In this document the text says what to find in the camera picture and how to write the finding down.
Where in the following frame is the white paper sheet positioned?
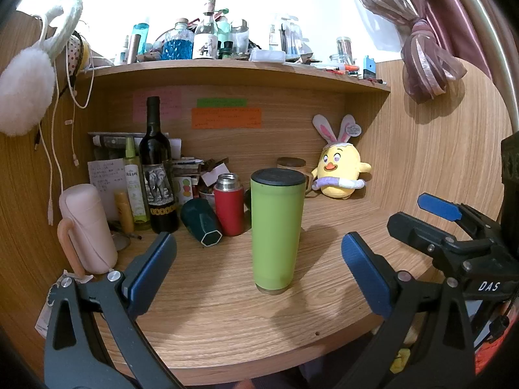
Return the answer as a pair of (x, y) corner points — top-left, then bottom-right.
(88, 158), (127, 222)

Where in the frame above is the pink curtain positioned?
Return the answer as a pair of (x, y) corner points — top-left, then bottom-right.
(338, 0), (494, 104)

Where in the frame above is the dark green hexagonal cup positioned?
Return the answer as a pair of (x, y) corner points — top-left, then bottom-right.
(180, 198), (223, 248)

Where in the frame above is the glass bottle with blue liquid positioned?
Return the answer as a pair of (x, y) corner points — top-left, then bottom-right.
(163, 17), (195, 61)

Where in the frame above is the pink sticky note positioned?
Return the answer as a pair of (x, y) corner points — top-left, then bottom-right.
(133, 88), (182, 123)

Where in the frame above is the brown mug with lid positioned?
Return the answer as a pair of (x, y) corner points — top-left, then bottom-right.
(276, 156), (315, 197)

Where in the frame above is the white cable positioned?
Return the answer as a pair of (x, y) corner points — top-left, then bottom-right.
(34, 14), (96, 226)

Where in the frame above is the green sticky note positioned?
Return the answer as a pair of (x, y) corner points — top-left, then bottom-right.
(197, 98), (247, 108)

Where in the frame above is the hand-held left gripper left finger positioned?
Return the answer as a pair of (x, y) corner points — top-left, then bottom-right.
(44, 231), (183, 389)

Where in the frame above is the teal plastic bottle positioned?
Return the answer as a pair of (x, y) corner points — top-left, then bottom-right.
(132, 18), (150, 56)

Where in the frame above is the pink mug with handle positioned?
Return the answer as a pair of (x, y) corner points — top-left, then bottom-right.
(57, 184), (118, 275)

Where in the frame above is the orange sticky note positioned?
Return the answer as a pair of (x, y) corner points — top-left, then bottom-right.
(191, 107), (262, 131)

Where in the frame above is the dark wine bottle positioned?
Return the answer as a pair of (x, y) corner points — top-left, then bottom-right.
(138, 96), (180, 235)

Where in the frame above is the small white card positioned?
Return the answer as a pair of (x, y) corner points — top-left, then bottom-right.
(201, 163), (230, 187)

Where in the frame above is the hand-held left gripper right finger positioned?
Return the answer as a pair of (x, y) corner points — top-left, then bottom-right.
(336, 232), (476, 389)

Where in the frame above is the yellow chick plush toy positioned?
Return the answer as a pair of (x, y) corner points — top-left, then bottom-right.
(311, 114), (372, 200)

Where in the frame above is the curved metal rail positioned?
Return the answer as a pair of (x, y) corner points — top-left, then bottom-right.
(461, 0), (519, 131)

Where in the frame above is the clear glass jar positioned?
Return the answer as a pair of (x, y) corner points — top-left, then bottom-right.
(335, 36), (354, 64)

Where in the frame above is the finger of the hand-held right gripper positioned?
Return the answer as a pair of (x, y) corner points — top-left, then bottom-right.
(417, 193), (502, 244)
(387, 211), (457, 269)

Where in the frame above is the green cup with black lid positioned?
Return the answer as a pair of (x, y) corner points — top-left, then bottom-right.
(250, 168), (306, 295)

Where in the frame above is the card with coloured dots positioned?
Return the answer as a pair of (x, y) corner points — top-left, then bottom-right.
(177, 176), (195, 207)

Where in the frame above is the white flat box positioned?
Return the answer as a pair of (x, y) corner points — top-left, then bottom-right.
(249, 48), (286, 63)

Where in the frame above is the red thermos bottle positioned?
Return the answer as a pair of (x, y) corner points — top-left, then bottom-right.
(213, 173), (245, 237)

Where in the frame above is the clear bottle with white label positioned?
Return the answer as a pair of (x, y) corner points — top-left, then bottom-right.
(192, 0), (220, 61)

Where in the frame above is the yellow tube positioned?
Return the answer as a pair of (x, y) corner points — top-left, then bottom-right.
(114, 190), (135, 234)

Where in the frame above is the brown cardboard tube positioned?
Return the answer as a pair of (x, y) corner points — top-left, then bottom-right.
(127, 34), (141, 65)

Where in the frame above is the green glass bottle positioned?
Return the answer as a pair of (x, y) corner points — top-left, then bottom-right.
(216, 7), (234, 60)

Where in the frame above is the light green spray bottle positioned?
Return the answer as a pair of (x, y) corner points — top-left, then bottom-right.
(122, 136), (152, 231)

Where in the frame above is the red fabric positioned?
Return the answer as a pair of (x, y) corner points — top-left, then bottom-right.
(474, 312), (515, 375)

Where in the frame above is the white paper tag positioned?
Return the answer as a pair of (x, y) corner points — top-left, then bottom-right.
(35, 271), (94, 339)

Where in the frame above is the polka dot cloth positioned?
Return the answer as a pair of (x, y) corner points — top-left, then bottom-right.
(66, 34), (88, 76)

